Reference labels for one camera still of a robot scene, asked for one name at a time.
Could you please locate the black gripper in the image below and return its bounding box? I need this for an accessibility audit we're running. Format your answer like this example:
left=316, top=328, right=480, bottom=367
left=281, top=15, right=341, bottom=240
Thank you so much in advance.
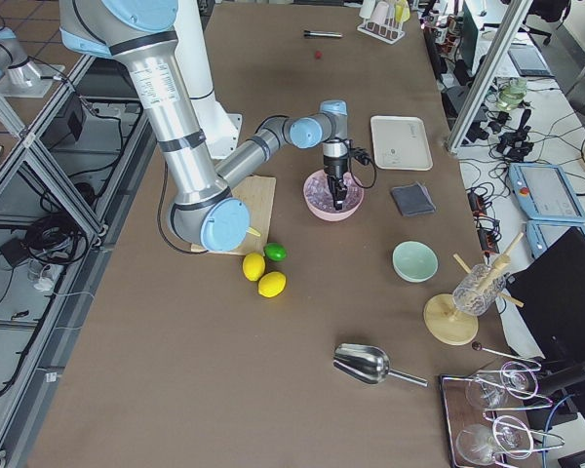
left=323, top=155, right=348, bottom=211

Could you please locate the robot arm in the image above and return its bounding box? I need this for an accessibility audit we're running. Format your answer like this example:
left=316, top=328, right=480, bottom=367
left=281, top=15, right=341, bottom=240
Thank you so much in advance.
left=59, top=1, right=349, bottom=252
left=0, top=27, right=64, bottom=98

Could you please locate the clear ice cube pile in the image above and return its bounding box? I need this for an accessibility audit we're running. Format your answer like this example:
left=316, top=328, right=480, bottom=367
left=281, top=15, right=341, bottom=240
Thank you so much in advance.
left=304, top=171, right=364, bottom=214

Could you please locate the white cup rack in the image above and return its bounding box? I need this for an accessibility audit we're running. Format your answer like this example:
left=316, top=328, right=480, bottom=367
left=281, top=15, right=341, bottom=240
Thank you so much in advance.
left=357, top=0, right=410, bottom=45

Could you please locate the wooden cup stand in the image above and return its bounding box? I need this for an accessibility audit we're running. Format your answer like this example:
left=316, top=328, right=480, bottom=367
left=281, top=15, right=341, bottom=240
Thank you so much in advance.
left=423, top=232, right=524, bottom=345

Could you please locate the pink plastic cup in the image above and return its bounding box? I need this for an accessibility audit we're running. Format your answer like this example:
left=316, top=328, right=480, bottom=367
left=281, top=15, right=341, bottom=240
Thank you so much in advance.
left=369, top=0, right=394, bottom=27

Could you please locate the steel ice scoop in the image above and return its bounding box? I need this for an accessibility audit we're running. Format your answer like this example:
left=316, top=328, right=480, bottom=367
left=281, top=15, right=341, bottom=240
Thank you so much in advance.
left=333, top=343, right=428, bottom=387

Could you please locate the yellow plastic cup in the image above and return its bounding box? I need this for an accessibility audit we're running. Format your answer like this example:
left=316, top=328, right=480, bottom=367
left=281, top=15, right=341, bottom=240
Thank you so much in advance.
left=394, top=0, right=410, bottom=22

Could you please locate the pink plastic bowl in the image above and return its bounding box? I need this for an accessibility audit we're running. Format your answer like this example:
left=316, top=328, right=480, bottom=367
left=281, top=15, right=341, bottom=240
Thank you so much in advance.
left=302, top=170, right=365, bottom=222

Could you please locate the cream rabbit tray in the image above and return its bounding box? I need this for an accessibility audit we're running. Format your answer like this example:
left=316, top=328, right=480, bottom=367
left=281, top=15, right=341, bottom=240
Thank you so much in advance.
left=370, top=115, right=433, bottom=172

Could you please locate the grey folded cloth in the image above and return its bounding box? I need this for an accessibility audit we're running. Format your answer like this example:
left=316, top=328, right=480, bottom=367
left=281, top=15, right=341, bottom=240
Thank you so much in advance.
left=390, top=182, right=436, bottom=217

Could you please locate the wooden cutting board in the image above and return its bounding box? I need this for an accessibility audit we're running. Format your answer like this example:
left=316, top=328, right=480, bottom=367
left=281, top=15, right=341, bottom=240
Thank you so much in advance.
left=190, top=175, right=278, bottom=256

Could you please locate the green lime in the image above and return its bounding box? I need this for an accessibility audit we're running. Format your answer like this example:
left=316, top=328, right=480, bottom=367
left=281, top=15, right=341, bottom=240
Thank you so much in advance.
left=263, top=243, right=288, bottom=262

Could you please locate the yellow plastic knife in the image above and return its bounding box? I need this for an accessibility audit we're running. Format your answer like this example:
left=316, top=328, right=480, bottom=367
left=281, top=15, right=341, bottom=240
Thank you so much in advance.
left=247, top=227, right=261, bottom=237

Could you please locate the mint green bowl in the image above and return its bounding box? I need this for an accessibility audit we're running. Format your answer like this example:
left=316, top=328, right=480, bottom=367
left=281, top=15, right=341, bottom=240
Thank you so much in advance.
left=392, top=241, right=439, bottom=283

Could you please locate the whole yellow lemon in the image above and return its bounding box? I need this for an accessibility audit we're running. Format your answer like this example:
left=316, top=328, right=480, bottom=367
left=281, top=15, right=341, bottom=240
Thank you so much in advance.
left=257, top=271, right=287, bottom=298
left=242, top=252, right=266, bottom=282

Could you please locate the steel muddler black tip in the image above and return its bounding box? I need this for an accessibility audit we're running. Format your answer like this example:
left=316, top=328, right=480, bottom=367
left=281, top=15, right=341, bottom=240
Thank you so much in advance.
left=303, top=29, right=343, bottom=39

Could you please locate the clear textured glass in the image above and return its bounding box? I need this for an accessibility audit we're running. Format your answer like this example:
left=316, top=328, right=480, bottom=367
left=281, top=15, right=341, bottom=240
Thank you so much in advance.
left=452, top=264, right=506, bottom=317

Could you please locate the blue teach pendant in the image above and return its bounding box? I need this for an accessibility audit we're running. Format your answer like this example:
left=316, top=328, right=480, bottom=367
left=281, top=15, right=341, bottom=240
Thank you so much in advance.
left=508, top=163, right=585, bottom=224
left=526, top=220, right=571, bottom=259

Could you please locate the wine glass rack tray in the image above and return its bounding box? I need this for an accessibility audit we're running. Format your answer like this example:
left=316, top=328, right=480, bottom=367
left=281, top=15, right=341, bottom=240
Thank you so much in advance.
left=439, top=358, right=565, bottom=467

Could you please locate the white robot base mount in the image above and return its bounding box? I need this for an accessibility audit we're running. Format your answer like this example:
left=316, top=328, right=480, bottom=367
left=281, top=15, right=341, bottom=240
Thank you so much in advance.
left=175, top=0, right=243, bottom=160

